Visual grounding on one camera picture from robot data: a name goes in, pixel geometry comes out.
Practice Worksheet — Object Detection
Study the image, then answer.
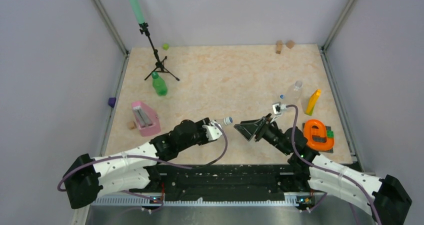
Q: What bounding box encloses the orange tape dispenser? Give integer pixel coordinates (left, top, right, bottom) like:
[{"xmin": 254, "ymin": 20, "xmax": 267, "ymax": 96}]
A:
[{"xmin": 303, "ymin": 118, "xmax": 335, "ymax": 152}]

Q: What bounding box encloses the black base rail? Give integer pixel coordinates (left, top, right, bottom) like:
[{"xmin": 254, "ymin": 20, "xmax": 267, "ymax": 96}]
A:
[{"xmin": 129, "ymin": 164, "xmax": 321, "ymax": 209}]

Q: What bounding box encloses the small green cap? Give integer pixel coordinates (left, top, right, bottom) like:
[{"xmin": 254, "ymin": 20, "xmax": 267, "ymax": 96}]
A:
[{"xmin": 162, "ymin": 43, "xmax": 170, "ymax": 51}]

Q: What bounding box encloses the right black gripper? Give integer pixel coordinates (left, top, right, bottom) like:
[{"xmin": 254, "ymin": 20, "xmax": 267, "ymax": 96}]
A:
[{"xmin": 235, "ymin": 113, "xmax": 292, "ymax": 156}]

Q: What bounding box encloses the wooden block right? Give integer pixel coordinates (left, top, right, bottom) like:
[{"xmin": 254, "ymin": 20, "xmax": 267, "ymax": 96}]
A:
[{"xmin": 285, "ymin": 40, "xmax": 296, "ymax": 49}]

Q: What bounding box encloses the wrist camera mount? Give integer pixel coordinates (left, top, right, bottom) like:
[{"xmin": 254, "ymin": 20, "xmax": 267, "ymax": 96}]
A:
[
  {"xmin": 202, "ymin": 122, "xmax": 223, "ymax": 141},
  {"xmin": 271, "ymin": 102, "xmax": 287, "ymax": 122}
]

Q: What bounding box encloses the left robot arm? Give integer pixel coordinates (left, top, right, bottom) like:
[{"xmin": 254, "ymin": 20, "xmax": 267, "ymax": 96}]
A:
[{"xmin": 57, "ymin": 118, "xmax": 223, "ymax": 210}]

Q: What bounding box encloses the yellow green block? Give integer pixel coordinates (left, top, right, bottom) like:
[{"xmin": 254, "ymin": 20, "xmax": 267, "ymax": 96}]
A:
[{"xmin": 304, "ymin": 89, "xmax": 322, "ymax": 116}]

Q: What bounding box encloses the pink toy toaster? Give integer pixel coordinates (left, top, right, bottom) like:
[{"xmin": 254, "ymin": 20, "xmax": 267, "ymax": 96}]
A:
[{"xmin": 131, "ymin": 101, "xmax": 161, "ymax": 137}]

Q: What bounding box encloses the green plastic bottle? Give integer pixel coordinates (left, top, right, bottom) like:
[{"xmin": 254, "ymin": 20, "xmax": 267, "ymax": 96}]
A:
[{"xmin": 151, "ymin": 71, "xmax": 168, "ymax": 96}]

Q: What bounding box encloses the small wooden cube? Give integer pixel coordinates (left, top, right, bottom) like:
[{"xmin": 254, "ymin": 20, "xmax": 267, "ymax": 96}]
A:
[{"xmin": 126, "ymin": 121, "xmax": 137, "ymax": 130}]

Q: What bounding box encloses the clear bottle blue-white cap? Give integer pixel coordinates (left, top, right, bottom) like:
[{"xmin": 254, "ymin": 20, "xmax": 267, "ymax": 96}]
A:
[{"xmin": 213, "ymin": 116, "xmax": 233, "ymax": 127}]

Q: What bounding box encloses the clear plastic bottle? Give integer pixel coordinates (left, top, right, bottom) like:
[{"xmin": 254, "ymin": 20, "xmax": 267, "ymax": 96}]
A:
[{"xmin": 284, "ymin": 80, "xmax": 303, "ymax": 105}]

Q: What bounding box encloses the purple cable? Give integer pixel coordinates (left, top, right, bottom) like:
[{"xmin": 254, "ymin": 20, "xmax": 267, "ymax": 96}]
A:
[
  {"xmin": 284, "ymin": 104, "xmax": 383, "ymax": 225},
  {"xmin": 56, "ymin": 122, "xmax": 229, "ymax": 214}
]

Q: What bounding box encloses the wooden block left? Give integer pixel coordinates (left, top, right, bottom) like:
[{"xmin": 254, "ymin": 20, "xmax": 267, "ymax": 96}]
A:
[{"xmin": 275, "ymin": 40, "xmax": 284, "ymax": 54}]

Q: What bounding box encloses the purple small object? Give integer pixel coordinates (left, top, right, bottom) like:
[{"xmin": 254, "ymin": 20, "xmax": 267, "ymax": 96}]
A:
[{"xmin": 107, "ymin": 97, "xmax": 117, "ymax": 108}]

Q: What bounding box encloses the black tripod green pole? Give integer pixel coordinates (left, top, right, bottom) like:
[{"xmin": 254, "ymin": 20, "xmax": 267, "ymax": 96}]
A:
[{"xmin": 128, "ymin": 0, "xmax": 180, "ymax": 81}]

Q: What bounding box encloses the wooden block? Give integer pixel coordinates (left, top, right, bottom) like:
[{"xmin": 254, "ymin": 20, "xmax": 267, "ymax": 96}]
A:
[
  {"xmin": 285, "ymin": 40, "xmax": 296, "ymax": 49},
  {"xmin": 275, "ymin": 40, "xmax": 284, "ymax": 54}
]

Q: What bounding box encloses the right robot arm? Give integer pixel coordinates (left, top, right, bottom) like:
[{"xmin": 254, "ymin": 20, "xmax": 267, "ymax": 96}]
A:
[{"xmin": 234, "ymin": 116, "xmax": 412, "ymax": 225}]

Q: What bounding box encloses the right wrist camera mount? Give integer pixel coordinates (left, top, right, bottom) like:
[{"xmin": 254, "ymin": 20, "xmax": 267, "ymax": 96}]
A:
[{"xmin": 271, "ymin": 102, "xmax": 287, "ymax": 122}]

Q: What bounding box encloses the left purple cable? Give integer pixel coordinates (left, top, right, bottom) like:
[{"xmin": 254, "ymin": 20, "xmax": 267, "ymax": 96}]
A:
[{"xmin": 56, "ymin": 122, "xmax": 229, "ymax": 214}]

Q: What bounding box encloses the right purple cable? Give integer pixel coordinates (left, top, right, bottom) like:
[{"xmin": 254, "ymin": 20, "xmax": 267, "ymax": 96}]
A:
[{"xmin": 284, "ymin": 104, "xmax": 383, "ymax": 225}]

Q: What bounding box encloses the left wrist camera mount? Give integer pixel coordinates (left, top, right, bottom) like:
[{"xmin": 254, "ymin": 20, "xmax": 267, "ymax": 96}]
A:
[{"xmin": 202, "ymin": 122, "xmax": 223, "ymax": 141}]

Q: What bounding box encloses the small green lego brick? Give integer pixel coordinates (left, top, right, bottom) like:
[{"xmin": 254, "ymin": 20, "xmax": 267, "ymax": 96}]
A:
[{"xmin": 326, "ymin": 130, "xmax": 334, "ymax": 139}]

